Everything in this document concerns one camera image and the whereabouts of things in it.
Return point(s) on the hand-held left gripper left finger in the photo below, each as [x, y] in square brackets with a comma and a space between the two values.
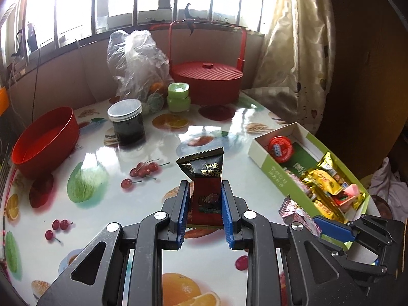
[182, 216]

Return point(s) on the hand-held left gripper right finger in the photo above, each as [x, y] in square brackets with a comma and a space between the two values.
[228, 216]

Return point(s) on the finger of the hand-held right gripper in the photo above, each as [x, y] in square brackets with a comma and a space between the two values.
[366, 267]
[334, 228]

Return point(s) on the small gold snack packet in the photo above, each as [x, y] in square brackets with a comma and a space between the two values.
[360, 202]
[320, 181]

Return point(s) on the pink jelly cup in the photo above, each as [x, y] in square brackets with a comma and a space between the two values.
[349, 193]

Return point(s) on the black and red snack packet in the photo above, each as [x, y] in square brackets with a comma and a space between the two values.
[204, 178]

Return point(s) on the large gold packet colourful print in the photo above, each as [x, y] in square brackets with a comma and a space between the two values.
[330, 164]

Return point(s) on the green and white cardboard box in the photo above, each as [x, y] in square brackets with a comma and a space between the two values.
[274, 165]

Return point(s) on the red lidded jelly cup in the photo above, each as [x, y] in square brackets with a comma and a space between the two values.
[280, 148]

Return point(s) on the pale purple cloth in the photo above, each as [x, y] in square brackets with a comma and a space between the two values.
[382, 178]

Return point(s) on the glass jar with white lid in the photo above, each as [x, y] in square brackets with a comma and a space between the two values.
[126, 122]

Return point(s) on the pale green round tin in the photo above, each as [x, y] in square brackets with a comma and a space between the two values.
[156, 102]

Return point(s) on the green jar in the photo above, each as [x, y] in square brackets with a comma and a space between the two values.
[178, 97]

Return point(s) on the orange fruit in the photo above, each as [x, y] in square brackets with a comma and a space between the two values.
[156, 86]

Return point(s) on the red oval bowl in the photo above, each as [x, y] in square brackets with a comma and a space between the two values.
[44, 143]

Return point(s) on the clear plastic bag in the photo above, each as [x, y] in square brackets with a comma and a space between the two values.
[137, 60]

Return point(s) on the cream patterned curtain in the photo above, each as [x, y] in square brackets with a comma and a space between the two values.
[287, 54]

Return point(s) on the orange box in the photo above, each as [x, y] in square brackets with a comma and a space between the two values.
[2, 102]

